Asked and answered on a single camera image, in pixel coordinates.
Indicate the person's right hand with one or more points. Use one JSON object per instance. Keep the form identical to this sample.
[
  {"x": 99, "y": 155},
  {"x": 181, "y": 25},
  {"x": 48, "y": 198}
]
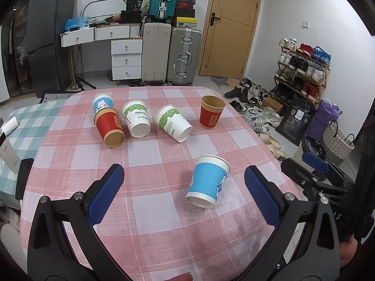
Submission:
[{"x": 347, "y": 250}]

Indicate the wooden door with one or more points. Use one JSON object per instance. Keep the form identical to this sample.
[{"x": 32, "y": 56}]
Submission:
[{"x": 227, "y": 39}]

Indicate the woven basket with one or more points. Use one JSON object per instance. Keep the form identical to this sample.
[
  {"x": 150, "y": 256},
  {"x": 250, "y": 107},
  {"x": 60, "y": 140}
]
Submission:
[{"x": 337, "y": 146}]

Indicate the white power bank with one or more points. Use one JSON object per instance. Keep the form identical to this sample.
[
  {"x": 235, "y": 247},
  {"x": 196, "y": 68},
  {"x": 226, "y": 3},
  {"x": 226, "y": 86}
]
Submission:
[{"x": 9, "y": 155}]

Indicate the red paper cup lying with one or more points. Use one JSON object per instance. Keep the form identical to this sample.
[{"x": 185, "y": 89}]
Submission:
[{"x": 108, "y": 124}]

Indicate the pink checkered tablecloth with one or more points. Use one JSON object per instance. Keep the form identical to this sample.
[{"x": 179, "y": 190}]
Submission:
[{"x": 150, "y": 229}]

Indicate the white green cup left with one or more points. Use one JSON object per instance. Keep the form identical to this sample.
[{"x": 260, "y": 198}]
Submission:
[{"x": 135, "y": 114}]

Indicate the white green cup right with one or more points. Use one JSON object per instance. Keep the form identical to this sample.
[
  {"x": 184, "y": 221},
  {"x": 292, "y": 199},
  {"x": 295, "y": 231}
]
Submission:
[{"x": 171, "y": 121}]

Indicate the blue white cup far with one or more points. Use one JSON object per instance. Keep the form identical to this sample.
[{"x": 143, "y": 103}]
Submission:
[{"x": 102, "y": 101}]

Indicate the blue plastic bag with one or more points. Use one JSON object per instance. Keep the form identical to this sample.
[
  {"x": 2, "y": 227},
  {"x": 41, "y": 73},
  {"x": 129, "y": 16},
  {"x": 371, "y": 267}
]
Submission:
[{"x": 77, "y": 23}]

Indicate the beige suitcase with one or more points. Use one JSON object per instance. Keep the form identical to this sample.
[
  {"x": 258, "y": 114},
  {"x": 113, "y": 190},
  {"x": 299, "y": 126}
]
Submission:
[{"x": 155, "y": 51}]

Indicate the blue white paper cup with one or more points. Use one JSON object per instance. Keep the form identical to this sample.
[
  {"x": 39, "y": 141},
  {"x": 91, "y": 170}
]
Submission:
[{"x": 207, "y": 180}]

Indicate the red paper cup upright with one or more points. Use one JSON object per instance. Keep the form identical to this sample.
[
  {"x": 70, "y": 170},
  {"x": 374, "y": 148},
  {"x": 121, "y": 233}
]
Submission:
[{"x": 211, "y": 110}]

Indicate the purple bag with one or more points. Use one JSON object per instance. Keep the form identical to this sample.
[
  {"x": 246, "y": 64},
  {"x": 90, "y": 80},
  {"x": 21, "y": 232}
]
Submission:
[{"x": 326, "y": 112}]

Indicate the person's left thumb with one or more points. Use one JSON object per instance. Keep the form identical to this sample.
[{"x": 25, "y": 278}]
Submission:
[{"x": 183, "y": 277}]

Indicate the white desk with drawers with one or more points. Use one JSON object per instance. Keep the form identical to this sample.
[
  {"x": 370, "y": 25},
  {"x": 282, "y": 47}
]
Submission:
[{"x": 114, "y": 50}]

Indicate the stacked shoe boxes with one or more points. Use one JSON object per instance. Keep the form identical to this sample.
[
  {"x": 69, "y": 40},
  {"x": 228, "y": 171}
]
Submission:
[{"x": 184, "y": 15}]

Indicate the white green cup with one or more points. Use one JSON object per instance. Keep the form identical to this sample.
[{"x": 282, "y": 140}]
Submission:
[
  {"x": 171, "y": 121},
  {"x": 135, "y": 114}
]

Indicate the black refrigerator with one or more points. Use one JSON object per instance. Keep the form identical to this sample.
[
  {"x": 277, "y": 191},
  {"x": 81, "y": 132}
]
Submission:
[{"x": 48, "y": 60}]

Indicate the teal checkered tablecloth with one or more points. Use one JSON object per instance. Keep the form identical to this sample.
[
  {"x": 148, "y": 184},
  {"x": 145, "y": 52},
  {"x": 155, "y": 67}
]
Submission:
[{"x": 34, "y": 122}]

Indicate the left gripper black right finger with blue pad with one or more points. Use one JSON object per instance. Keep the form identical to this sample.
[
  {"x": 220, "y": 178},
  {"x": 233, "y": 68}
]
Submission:
[{"x": 304, "y": 244}]

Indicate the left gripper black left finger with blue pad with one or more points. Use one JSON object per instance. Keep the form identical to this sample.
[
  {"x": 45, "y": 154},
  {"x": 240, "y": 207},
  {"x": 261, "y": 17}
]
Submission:
[{"x": 63, "y": 244}]

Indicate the shoe rack with shoes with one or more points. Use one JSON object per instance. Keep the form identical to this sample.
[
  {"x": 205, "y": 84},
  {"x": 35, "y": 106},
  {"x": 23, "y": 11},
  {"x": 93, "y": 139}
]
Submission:
[{"x": 302, "y": 72}]

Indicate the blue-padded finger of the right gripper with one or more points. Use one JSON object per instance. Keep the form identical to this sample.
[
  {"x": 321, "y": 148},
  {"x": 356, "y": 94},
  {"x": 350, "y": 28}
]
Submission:
[{"x": 315, "y": 162}]

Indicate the silver suitcase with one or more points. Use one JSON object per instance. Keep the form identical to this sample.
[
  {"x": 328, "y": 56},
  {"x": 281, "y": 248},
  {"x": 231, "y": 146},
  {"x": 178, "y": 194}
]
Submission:
[{"x": 183, "y": 55}]

